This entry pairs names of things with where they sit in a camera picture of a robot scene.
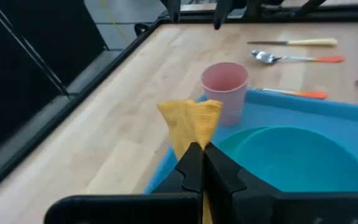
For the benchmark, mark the blue bowl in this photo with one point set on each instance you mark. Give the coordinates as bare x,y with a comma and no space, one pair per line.
300,161

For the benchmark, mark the blue plastic tray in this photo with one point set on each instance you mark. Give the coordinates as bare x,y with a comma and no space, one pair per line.
291,112

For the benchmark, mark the black folding partition screen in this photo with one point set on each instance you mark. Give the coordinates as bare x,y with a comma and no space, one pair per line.
26,77

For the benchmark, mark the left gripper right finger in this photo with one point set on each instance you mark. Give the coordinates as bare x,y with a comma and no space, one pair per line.
222,177

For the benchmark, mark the yellow cloth napkin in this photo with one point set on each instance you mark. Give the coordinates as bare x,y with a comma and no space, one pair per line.
188,124

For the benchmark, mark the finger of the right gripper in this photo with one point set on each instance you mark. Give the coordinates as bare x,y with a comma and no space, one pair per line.
224,12
174,11

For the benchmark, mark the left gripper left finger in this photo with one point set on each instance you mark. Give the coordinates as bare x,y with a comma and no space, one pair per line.
190,174

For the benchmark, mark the pink cup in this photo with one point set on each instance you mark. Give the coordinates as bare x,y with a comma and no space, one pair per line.
225,90

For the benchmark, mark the green plate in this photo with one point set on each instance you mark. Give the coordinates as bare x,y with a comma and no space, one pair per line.
238,138

